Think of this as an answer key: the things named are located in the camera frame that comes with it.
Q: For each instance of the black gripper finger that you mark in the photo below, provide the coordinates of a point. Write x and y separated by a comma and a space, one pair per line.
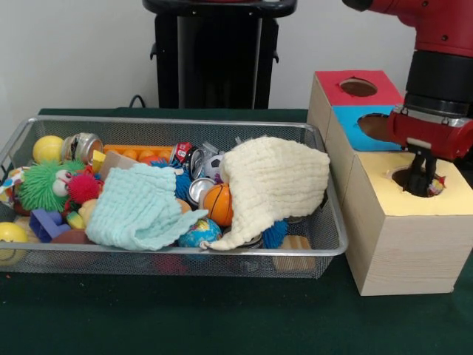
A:
413, 174
429, 176

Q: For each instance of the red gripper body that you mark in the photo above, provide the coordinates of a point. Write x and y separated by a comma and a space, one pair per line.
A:
432, 134

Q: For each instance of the multicoloured patterned cloth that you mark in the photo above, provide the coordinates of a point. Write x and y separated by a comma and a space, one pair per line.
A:
440, 185

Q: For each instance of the cream waffle cloth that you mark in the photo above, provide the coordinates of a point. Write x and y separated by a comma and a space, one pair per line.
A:
273, 181

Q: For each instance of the mint waffle cloth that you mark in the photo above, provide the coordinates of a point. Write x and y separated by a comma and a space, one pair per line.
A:
140, 211

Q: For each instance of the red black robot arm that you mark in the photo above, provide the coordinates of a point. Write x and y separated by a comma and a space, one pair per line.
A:
440, 52

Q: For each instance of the wooden box with three holes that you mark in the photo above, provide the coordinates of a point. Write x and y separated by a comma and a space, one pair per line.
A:
399, 244

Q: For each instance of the shallow clear mesh bin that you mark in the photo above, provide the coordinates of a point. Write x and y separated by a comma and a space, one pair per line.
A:
148, 262

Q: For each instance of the blue spiky ball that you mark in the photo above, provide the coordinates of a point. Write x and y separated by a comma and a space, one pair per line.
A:
275, 233

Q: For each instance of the small soccer ball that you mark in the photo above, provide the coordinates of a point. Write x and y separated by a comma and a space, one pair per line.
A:
214, 166

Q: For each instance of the orange toy basketball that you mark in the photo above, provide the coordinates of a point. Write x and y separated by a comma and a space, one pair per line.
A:
216, 205

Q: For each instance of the blue globe ball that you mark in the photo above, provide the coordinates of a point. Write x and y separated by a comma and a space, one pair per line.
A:
203, 233

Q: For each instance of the orange toy brick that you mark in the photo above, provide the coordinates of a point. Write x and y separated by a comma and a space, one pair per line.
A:
137, 153

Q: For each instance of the red spiky ball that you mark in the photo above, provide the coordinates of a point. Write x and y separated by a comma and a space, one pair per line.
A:
85, 187

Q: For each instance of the crushed silver drink can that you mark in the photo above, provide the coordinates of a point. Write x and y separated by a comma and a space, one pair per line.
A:
85, 145

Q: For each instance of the yellow ball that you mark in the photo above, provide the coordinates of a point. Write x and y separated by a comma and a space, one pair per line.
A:
11, 237
48, 148

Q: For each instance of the purple toy block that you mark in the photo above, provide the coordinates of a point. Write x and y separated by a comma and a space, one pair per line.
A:
48, 225

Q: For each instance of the green spiky ball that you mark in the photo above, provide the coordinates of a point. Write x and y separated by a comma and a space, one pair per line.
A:
41, 185

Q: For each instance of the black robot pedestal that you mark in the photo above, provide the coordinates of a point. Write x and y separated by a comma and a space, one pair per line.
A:
214, 59

